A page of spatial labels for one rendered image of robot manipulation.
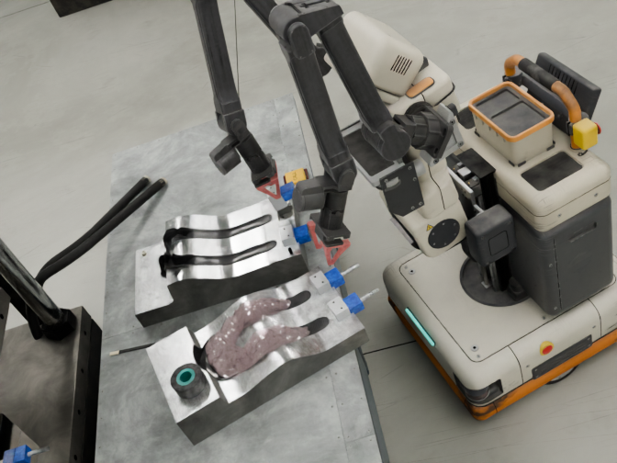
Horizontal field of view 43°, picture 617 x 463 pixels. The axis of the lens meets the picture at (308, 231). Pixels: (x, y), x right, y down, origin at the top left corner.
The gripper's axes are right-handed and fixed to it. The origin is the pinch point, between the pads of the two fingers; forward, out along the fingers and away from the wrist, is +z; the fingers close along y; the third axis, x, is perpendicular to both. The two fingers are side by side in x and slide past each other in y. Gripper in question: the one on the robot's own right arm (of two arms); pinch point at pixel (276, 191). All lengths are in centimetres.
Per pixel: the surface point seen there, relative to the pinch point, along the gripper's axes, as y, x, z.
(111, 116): -240, -119, 49
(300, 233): 11.3, 1.9, 8.8
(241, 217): -5.3, -14.7, 5.9
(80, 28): -365, -147, 28
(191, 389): 55, -30, 5
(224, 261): 10.1, -21.1, 7.0
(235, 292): 16.3, -21.7, 13.9
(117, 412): 42, -58, 14
